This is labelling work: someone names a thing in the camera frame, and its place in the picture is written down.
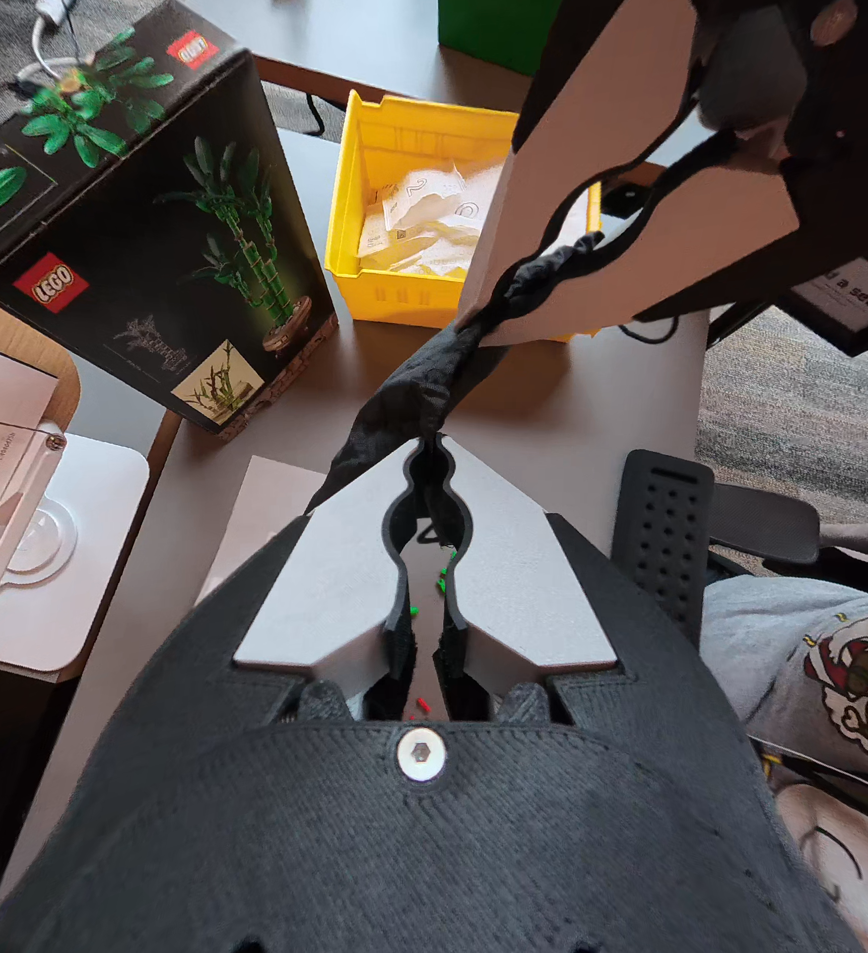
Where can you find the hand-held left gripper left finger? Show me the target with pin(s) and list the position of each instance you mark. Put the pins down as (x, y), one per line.
(329, 588)

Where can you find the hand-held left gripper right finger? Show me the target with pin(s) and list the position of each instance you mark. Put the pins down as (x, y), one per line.
(523, 588)

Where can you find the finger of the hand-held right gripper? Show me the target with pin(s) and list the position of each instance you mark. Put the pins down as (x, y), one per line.
(553, 164)
(687, 253)

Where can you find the open instruction booklet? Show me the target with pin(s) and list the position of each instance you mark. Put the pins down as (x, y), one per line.
(255, 506)

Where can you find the pile of white paper bags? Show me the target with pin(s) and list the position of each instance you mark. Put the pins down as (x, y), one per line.
(419, 223)

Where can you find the green plastic bin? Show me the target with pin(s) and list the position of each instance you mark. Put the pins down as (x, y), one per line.
(493, 30)

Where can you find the black framed sign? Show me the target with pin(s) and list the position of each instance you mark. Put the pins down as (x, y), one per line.
(850, 298)

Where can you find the black perforated chair armrest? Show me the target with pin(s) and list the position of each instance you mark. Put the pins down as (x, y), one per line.
(664, 521)

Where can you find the yellow plastic bin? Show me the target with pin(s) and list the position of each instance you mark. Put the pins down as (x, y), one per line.
(404, 298)

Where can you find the white document stand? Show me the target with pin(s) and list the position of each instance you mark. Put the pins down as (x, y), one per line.
(91, 521)

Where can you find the black bamboo-print cardboard box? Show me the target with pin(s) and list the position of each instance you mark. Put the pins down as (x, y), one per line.
(143, 260)

